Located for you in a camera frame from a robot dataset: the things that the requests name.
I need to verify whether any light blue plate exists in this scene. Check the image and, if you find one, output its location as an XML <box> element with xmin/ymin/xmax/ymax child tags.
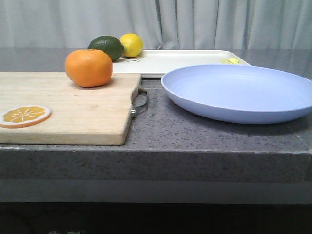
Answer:
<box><xmin>161</xmin><ymin>65</ymin><xmax>312</xmax><ymax>124</ymax></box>

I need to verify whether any orange fruit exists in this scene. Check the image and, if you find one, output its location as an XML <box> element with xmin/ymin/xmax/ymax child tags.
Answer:
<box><xmin>64</xmin><ymin>49</ymin><xmax>113</xmax><ymax>88</ymax></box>

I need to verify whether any cream white tray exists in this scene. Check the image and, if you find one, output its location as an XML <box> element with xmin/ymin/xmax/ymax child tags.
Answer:
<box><xmin>113</xmin><ymin>50</ymin><xmax>248</xmax><ymax>78</ymax></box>

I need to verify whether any yellow utensil on tray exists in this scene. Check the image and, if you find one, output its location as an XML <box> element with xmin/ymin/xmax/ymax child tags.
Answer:
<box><xmin>220</xmin><ymin>58</ymin><xmax>240</xmax><ymax>64</ymax></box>

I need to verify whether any wooden cutting board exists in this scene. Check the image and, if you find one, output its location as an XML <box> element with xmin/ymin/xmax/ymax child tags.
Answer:
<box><xmin>0</xmin><ymin>72</ymin><xmax>141</xmax><ymax>145</ymax></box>

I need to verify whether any yellow lemon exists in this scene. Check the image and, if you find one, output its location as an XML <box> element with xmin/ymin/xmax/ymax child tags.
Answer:
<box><xmin>119</xmin><ymin>33</ymin><xmax>143</xmax><ymax>58</ymax></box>

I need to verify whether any green lime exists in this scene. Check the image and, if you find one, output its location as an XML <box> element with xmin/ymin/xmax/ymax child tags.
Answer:
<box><xmin>87</xmin><ymin>36</ymin><xmax>124</xmax><ymax>62</ymax></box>

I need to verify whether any orange slice coaster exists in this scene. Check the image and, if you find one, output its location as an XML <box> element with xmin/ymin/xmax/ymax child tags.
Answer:
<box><xmin>0</xmin><ymin>105</ymin><xmax>52</xmax><ymax>128</ymax></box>

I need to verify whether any grey curtain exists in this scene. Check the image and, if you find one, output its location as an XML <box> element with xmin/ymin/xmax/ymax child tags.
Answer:
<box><xmin>0</xmin><ymin>0</ymin><xmax>312</xmax><ymax>50</ymax></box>

